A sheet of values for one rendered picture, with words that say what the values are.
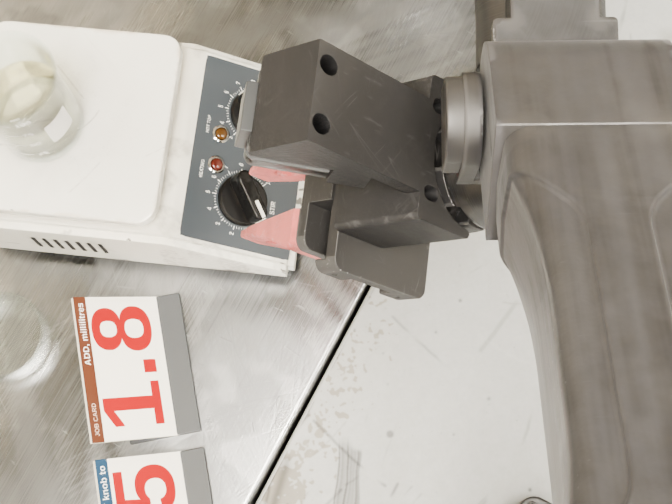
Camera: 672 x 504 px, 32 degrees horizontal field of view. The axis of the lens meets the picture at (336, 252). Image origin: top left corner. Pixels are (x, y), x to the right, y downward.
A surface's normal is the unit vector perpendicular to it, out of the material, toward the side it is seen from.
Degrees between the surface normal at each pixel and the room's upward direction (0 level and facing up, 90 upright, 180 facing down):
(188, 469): 0
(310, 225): 49
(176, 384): 0
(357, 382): 0
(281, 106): 41
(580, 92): 27
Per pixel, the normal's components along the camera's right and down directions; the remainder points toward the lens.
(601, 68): -0.04, -0.67
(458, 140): -0.03, 0.59
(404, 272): 0.72, -0.08
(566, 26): -0.04, -0.12
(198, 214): 0.46, -0.17
